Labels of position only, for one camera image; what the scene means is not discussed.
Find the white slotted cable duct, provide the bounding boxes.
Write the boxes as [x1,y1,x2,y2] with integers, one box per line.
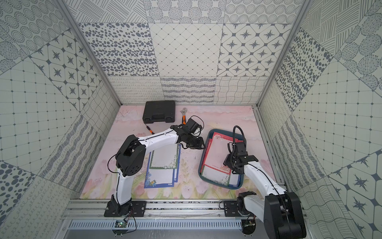
[68,219,242,230]

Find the small orange black screwdriver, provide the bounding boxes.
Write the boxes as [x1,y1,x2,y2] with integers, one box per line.
[145,124,155,135]

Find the aluminium mounting rail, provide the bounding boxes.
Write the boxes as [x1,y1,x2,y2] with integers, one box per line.
[61,198,308,220]

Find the teal plastic storage box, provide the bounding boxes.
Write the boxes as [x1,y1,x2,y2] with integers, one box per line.
[198,129,244,190]

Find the right round circuit board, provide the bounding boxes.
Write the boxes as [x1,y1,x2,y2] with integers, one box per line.
[241,219,256,235]

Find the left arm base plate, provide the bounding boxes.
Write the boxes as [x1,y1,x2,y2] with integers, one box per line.
[104,200,147,217]

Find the red bordered stationery paper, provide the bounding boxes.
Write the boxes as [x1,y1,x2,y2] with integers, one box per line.
[201,131,233,175]

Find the left green circuit board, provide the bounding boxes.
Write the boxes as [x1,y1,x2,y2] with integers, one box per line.
[112,221,128,236]

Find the black plastic tool case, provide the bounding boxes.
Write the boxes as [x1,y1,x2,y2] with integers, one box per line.
[142,100,176,124]

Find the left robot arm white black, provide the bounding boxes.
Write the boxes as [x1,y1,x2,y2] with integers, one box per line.
[110,118,205,209]

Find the blue floral stationery paper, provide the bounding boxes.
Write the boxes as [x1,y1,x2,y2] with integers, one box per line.
[173,144,181,183]
[144,151,176,189]

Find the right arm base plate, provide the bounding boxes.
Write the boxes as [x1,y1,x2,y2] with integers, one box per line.
[222,200,249,217]

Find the green floral stationery paper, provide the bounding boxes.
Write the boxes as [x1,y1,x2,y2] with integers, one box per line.
[149,144,179,169]

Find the green bordered scalloped stationery paper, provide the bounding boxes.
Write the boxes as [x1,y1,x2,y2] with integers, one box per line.
[201,165,231,186]

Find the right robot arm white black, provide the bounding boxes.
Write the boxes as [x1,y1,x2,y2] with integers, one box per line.
[223,142,307,239]

